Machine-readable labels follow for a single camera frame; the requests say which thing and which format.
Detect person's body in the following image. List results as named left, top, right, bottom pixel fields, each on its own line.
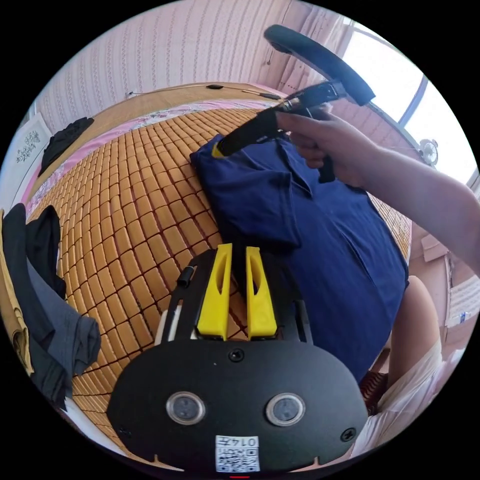
left=350, top=275, right=468, bottom=460

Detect dark blue short sleeve shirt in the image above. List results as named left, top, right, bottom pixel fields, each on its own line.
left=189, top=133, right=410, bottom=384

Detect black garment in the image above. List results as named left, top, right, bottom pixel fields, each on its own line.
left=38, top=116, right=95, bottom=178

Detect person's right hand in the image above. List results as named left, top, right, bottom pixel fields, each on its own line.
left=276, top=110, right=380, bottom=191

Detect window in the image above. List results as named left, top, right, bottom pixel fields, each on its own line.
left=339, top=20, right=479, bottom=185

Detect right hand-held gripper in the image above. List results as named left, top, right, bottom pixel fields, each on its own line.
left=211, top=82, right=350, bottom=185

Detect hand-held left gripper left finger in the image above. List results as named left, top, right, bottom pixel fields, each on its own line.
left=196, top=243, right=234, bottom=341

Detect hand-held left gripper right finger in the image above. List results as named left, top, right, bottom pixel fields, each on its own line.
left=245, top=246, right=278, bottom=341

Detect pile of clothes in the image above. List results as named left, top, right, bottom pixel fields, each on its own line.
left=0, top=203, right=103, bottom=412

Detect pink curtain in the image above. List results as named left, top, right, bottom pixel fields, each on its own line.
left=279, top=1, right=355, bottom=97

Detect bed with woven mat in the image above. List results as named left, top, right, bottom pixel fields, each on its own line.
left=22, top=81, right=413, bottom=457

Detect person's right forearm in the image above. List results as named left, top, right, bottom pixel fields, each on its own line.
left=361, top=148, right=480, bottom=260

